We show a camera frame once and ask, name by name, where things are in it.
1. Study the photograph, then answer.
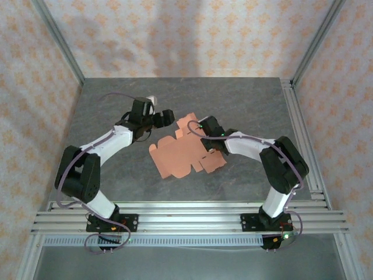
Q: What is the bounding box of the orange paper box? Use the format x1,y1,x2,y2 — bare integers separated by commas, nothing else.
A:
148,113,227,179

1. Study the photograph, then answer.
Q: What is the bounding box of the grey slotted cable duct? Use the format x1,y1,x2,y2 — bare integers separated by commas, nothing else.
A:
43,235,265,247

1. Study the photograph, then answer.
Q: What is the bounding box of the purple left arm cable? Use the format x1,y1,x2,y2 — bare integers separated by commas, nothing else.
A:
55,92,139,255

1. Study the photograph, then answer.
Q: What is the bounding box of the aluminium frame post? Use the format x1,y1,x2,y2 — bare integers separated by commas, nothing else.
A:
31,0,86,86
290,0,346,87

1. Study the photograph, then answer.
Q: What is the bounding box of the aluminium side rail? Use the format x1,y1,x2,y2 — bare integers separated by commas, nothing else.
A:
281,78,333,211

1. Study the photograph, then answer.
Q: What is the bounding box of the aluminium frame leg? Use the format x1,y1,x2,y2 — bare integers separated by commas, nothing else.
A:
17,233,44,280
332,233,360,280

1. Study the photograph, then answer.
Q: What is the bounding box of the grey metal lower panel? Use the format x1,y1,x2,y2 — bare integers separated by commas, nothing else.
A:
34,246,347,280

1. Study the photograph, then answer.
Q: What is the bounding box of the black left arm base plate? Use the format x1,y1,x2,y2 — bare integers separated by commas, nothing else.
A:
86,213,139,233

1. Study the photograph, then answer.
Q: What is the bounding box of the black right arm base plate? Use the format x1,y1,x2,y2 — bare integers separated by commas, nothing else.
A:
240,212,294,233

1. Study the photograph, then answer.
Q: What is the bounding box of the aluminium mounting rail beam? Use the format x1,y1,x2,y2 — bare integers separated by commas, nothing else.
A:
30,201,350,234

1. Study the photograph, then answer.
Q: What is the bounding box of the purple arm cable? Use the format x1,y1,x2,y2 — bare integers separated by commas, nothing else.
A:
55,92,139,255
188,119,307,252

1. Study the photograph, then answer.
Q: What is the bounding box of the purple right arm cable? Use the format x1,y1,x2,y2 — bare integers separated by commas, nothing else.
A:
188,119,307,252

